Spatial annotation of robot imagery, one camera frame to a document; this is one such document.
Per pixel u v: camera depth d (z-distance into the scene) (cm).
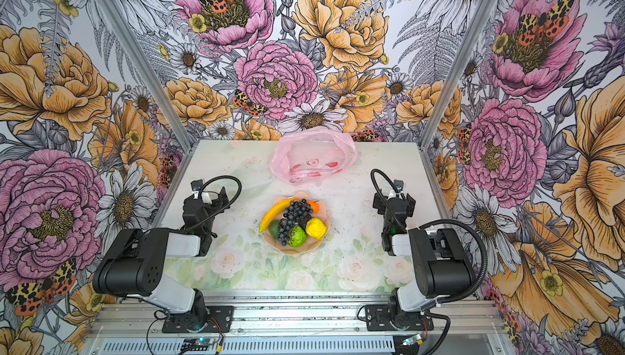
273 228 86
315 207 91
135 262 47
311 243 87
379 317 74
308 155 117
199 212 73
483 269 43
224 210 77
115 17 79
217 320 74
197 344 71
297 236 85
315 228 84
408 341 72
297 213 86
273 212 91
